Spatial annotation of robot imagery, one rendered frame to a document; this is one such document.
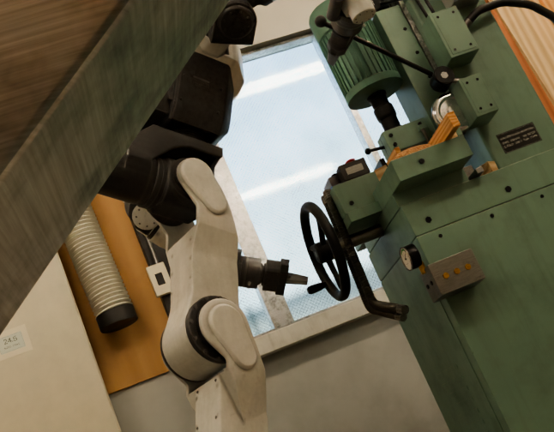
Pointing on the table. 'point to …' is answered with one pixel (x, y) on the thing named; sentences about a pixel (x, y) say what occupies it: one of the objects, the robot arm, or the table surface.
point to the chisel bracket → (403, 137)
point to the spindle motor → (358, 63)
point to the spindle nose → (383, 110)
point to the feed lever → (445, 77)
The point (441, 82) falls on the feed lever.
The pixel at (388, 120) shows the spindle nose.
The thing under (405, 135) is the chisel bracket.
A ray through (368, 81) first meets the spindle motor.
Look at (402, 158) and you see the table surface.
